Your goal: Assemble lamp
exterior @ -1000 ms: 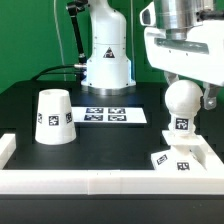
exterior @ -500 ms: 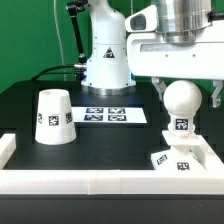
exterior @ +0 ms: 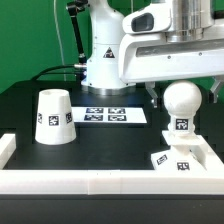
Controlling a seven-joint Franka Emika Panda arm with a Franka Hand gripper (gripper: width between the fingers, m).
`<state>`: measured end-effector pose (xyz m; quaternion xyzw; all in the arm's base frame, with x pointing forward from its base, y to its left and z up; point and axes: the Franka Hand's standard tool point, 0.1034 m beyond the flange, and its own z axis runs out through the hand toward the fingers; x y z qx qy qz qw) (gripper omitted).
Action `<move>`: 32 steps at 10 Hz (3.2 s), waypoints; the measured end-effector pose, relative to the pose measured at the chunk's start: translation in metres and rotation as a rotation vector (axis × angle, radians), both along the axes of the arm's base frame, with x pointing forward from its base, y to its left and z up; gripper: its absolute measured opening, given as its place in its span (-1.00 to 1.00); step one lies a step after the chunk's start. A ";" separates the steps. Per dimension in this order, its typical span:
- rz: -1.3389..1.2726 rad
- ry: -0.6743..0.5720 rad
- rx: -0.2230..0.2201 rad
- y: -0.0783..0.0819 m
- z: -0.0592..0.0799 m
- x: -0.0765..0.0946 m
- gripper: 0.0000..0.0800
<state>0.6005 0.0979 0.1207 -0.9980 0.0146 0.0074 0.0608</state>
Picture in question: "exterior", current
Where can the white lamp base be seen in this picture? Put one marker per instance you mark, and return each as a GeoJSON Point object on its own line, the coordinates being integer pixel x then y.
{"type": "Point", "coordinates": [185, 153]}

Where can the white U-shaped fence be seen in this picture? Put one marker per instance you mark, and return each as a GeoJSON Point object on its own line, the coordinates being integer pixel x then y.
{"type": "Point", "coordinates": [89, 182]}

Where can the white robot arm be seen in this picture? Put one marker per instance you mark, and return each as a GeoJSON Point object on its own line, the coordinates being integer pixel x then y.
{"type": "Point", "coordinates": [167, 40]}

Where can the white marker sheet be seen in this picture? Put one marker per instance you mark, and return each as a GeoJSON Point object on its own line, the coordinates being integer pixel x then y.
{"type": "Point", "coordinates": [109, 115]}

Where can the white lamp bulb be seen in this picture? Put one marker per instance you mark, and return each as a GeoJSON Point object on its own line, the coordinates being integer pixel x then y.
{"type": "Point", "coordinates": [182, 99]}

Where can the white conical lamp shade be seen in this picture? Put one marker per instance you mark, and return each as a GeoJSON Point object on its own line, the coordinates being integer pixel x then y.
{"type": "Point", "coordinates": [55, 125]}

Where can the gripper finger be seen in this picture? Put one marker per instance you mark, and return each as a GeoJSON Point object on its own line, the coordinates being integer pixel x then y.
{"type": "Point", "coordinates": [216, 87]}
{"type": "Point", "coordinates": [150, 89]}

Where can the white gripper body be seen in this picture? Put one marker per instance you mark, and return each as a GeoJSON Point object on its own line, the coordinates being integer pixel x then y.
{"type": "Point", "coordinates": [149, 58]}

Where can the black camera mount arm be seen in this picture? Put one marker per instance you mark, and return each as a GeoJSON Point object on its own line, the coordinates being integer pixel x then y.
{"type": "Point", "coordinates": [74, 8]}

